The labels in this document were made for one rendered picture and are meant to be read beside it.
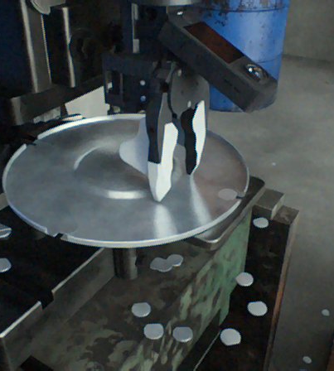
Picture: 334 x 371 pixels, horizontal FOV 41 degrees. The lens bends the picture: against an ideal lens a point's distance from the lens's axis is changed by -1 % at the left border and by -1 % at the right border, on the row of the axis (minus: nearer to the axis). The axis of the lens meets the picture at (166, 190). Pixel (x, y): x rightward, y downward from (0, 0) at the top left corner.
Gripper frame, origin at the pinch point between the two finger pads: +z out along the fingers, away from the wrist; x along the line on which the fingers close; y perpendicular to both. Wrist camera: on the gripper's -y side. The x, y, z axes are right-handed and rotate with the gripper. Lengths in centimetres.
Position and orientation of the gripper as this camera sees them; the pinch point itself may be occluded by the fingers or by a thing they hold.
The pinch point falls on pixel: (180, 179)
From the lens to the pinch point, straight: 50.7
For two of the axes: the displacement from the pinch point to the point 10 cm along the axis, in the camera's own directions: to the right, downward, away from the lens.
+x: -5.3, 4.5, -7.2
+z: 0.0, 8.5, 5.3
